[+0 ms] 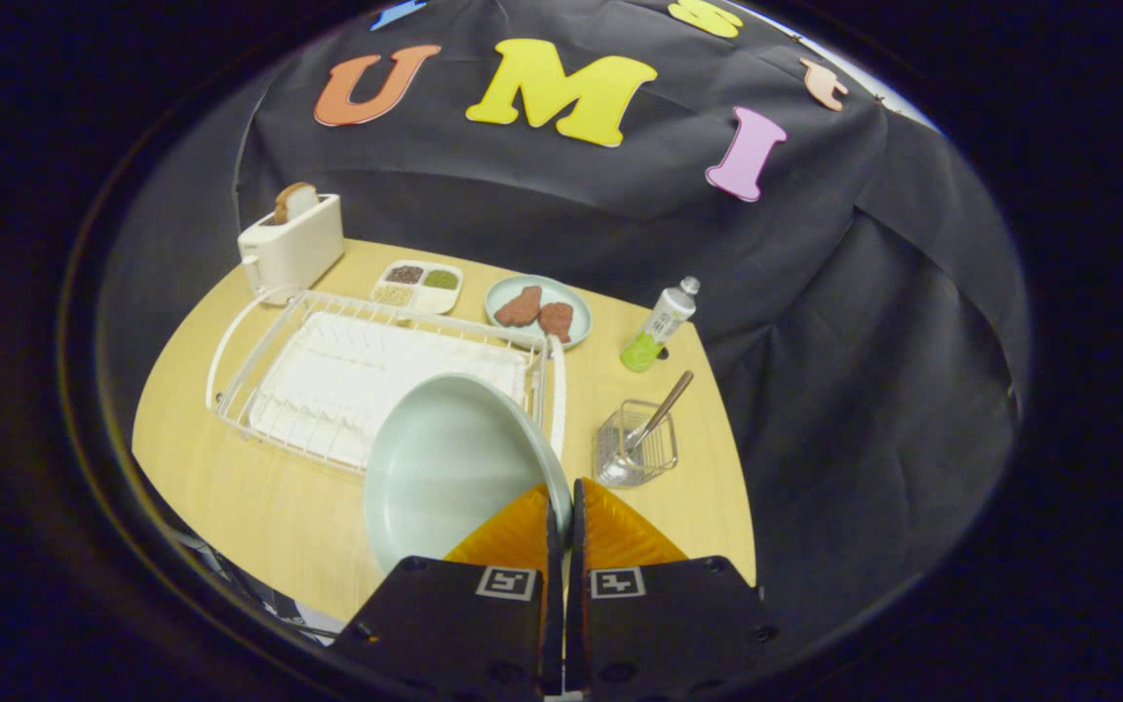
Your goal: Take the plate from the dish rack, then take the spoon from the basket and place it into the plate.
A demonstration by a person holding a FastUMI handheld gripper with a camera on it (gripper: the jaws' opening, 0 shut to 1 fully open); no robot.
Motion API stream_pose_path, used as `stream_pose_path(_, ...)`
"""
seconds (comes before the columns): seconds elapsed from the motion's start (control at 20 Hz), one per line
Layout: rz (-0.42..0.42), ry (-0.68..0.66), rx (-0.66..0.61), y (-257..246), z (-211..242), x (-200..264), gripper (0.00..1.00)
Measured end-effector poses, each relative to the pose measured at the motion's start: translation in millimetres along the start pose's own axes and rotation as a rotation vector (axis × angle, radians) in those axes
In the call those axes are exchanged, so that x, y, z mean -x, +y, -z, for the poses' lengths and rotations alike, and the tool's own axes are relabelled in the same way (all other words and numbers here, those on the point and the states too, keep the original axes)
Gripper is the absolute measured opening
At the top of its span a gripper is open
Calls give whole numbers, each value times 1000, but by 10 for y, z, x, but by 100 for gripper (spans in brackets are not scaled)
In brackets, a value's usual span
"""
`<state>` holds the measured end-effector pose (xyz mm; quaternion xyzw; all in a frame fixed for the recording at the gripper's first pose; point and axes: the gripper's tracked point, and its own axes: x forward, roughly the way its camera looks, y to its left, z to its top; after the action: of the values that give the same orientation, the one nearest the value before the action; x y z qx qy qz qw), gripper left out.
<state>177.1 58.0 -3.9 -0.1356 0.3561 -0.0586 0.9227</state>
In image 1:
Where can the white drain tray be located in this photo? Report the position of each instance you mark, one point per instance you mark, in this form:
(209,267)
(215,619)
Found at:
(328,390)

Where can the toast bread slice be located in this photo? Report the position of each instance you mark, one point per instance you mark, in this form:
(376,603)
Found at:
(296,202)

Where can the brown meat piece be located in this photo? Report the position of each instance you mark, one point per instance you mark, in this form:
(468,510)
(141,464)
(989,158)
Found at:
(557,320)
(521,307)

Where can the green drink bottle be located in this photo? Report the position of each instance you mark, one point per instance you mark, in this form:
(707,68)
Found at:
(664,317)

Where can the light green plate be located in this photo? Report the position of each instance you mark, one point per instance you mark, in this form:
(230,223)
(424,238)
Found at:
(445,468)

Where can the light blue plate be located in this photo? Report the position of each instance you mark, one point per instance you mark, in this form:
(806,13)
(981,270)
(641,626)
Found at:
(561,292)

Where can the white toaster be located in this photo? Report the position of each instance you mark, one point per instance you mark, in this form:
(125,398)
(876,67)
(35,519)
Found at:
(293,249)

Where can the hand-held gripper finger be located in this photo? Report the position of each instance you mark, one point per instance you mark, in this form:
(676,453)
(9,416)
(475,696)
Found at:
(553,634)
(576,634)

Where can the black backdrop cloth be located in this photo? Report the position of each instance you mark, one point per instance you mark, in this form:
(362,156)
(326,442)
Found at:
(864,341)

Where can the white divided seasoning tray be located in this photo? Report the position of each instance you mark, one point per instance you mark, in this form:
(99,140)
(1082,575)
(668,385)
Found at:
(437,300)

